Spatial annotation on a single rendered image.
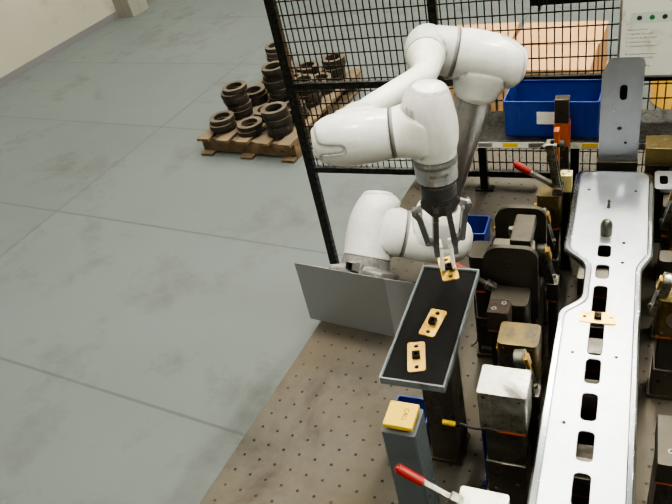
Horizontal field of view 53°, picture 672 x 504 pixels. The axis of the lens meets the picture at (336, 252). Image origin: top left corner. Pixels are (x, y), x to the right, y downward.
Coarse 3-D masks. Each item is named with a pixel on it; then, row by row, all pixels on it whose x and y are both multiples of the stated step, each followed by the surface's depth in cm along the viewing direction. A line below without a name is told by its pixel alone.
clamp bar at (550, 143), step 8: (544, 144) 191; (552, 144) 189; (560, 144) 188; (552, 152) 190; (552, 160) 191; (552, 168) 193; (552, 176) 195; (560, 176) 197; (552, 184) 196; (560, 184) 196
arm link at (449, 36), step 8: (424, 24) 180; (432, 24) 181; (416, 32) 175; (424, 32) 173; (432, 32) 173; (440, 32) 174; (448, 32) 175; (456, 32) 175; (408, 40) 175; (440, 40) 173; (448, 40) 174; (456, 40) 174; (448, 48) 174; (456, 48) 174; (448, 56) 175; (456, 56) 175; (448, 64) 176; (440, 72) 178; (448, 72) 178
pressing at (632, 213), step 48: (576, 192) 205; (624, 192) 201; (576, 240) 188; (624, 240) 184; (624, 288) 170; (576, 336) 160; (624, 336) 158; (576, 384) 150; (624, 384) 147; (576, 432) 140; (624, 432) 138; (624, 480) 130
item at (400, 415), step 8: (392, 400) 136; (392, 408) 134; (400, 408) 134; (408, 408) 133; (416, 408) 133; (392, 416) 132; (400, 416) 132; (408, 416) 132; (416, 416) 132; (384, 424) 131; (392, 424) 131; (400, 424) 130; (408, 424) 130
